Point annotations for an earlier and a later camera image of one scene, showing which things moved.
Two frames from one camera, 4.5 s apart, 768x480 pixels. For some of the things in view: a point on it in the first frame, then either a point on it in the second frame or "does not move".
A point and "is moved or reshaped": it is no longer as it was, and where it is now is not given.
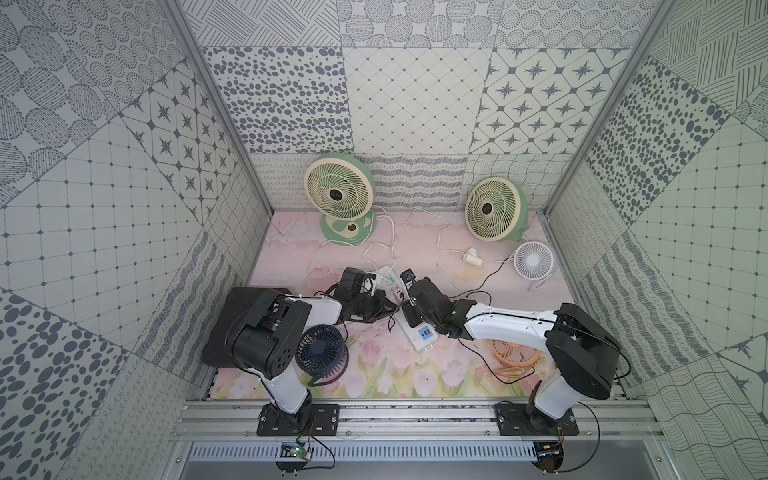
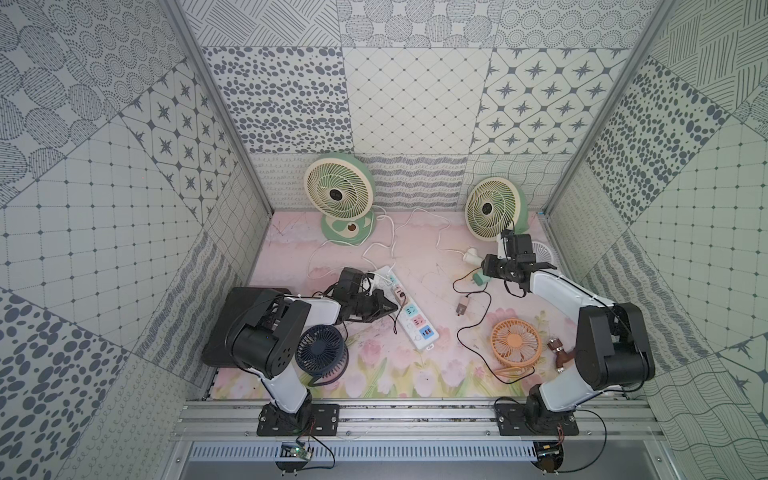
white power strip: [421, 336] does not move
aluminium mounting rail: [413, 420] does not move
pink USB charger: [399, 293] does not move
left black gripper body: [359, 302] does not move
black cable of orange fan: [490, 302] is moved or reshaped
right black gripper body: [415, 317] to [498, 268]
